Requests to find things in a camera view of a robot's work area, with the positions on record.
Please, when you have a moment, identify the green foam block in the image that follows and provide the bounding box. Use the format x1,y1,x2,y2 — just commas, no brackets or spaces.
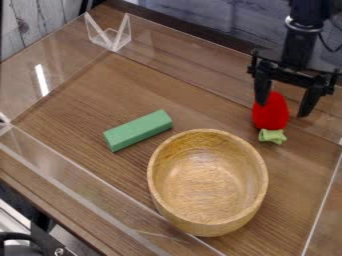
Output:
102,109,172,152

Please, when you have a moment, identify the black mount bracket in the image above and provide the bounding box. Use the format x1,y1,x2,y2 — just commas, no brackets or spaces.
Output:
30,223,77,256

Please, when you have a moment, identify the clear acrylic enclosure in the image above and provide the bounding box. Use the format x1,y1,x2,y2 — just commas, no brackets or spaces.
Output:
0,18,342,256

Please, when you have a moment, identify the red plush strawberry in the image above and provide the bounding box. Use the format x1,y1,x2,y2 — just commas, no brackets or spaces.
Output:
252,91,289,145

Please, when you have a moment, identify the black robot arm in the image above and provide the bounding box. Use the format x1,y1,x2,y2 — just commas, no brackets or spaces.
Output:
247,0,342,117

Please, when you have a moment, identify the wooden bowl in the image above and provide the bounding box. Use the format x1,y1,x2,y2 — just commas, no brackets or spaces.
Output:
146,129,268,237

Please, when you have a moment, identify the black cable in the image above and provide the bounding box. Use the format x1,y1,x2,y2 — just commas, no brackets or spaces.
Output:
316,19,342,54

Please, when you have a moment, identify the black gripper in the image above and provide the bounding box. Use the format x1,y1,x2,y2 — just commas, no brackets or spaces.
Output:
247,52,340,117

